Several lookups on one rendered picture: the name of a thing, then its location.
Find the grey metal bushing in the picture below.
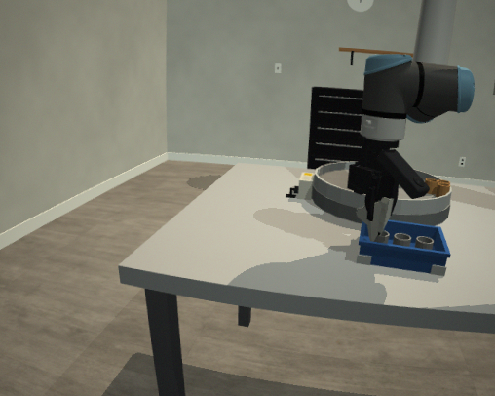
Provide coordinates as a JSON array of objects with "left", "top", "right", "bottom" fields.
[
  {"left": 374, "top": 230, "right": 389, "bottom": 244},
  {"left": 415, "top": 236, "right": 434, "bottom": 250},
  {"left": 393, "top": 233, "right": 411, "bottom": 247}
]

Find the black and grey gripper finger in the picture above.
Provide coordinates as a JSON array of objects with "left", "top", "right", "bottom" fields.
[
  {"left": 378, "top": 187, "right": 399, "bottom": 236},
  {"left": 357, "top": 182, "right": 382, "bottom": 242}
]

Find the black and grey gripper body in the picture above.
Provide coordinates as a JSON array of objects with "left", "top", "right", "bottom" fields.
[{"left": 347, "top": 137, "right": 399, "bottom": 201}]

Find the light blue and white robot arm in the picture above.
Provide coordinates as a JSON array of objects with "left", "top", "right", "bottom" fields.
[{"left": 361, "top": 0, "right": 475, "bottom": 199}]

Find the blue crate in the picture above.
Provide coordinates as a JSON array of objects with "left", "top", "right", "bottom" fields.
[{"left": 356, "top": 220, "right": 450, "bottom": 276}]

